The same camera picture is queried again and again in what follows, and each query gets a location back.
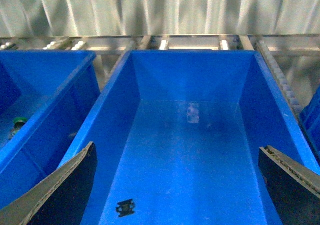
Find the small black clip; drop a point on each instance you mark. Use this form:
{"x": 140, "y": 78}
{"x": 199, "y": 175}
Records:
{"x": 125, "y": 208}

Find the blue left parts bin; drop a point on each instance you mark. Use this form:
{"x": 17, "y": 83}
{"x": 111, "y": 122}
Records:
{"x": 54, "y": 90}

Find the blue middle plastic bin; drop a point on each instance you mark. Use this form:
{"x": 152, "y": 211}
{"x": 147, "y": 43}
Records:
{"x": 179, "y": 132}

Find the green push button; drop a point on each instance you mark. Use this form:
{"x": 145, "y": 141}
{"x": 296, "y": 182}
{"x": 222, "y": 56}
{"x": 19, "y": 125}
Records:
{"x": 18, "y": 123}

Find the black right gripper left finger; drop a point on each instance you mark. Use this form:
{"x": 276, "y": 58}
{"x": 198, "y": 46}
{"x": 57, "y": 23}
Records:
{"x": 59, "y": 199}

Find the metal roller rack frame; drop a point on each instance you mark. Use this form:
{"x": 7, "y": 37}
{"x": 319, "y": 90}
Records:
{"x": 294, "y": 60}

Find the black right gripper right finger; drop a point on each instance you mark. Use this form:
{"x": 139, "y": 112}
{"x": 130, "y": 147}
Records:
{"x": 293, "y": 188}

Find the blue right target bin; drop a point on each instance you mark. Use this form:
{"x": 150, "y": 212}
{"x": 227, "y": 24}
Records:
{"x": 310, "y": 119}

